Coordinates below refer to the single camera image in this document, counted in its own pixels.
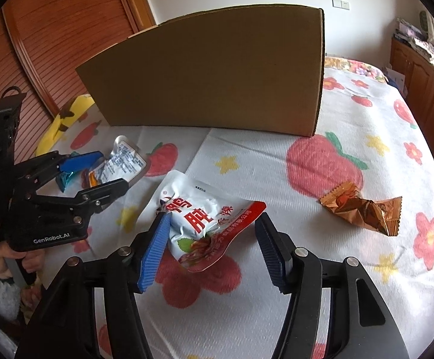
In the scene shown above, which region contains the white paper bag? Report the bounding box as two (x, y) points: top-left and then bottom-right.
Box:
(384, 67), (405, 92)

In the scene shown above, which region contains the wooden wardrobe door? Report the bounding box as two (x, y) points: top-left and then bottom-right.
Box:
(0, 0), (155, 161)

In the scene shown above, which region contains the white red snack pouch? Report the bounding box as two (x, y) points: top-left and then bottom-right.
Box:
(157, 170), (266, 272)

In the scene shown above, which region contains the white wall switch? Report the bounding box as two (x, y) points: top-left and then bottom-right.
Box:
(332, 0), (349, 10)

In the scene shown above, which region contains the person's left hand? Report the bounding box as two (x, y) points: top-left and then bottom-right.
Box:
(0, 241), (46, 280)

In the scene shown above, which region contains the teal candy wrapper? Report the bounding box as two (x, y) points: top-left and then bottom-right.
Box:
(55, 169), (80, 193)

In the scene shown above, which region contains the brown cardboard box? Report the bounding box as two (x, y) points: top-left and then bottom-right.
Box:
(76, 4), (325, 137)

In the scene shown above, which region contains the copper foil candy wrapper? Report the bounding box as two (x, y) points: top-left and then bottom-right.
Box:
(319, 181), (402, 237)

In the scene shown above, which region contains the yellow plush toy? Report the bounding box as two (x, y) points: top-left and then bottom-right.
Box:
(35, 94), (94, 156)

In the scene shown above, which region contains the small desk fan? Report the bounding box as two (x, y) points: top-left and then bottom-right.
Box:
(419, 10), (431, 38)

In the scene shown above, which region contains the floral bed quilt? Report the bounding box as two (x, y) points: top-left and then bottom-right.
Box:
(324, 56), (388, 83)

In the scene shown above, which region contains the silver foil snack pouch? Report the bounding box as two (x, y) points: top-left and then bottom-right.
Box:
(87, 135), (151, 187)

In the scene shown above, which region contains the strawberry print bed sheet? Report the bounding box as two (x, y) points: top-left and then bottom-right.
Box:
(41, 68), (434, 358)

